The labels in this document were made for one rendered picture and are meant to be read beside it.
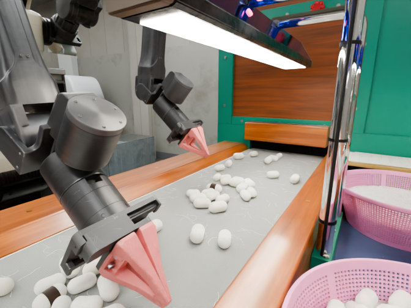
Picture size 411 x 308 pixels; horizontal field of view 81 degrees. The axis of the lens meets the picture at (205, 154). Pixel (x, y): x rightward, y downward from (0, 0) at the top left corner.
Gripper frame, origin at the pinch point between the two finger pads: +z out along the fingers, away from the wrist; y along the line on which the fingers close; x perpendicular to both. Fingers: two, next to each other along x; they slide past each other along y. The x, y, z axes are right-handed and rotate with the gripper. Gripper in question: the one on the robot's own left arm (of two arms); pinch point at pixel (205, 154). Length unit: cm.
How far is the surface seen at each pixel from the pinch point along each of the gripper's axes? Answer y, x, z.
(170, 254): -28.4, -2.9, 14.3
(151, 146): 190, 189, -127
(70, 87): 141, 194, -260
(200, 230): -23.4, -5.5, 14.3
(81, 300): -40.8, -3.7, 12.2
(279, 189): 5.2, -6.1, 18.6
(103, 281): -38.1, -3.6, 11.9
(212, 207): -14.9, -3.1, 12.4
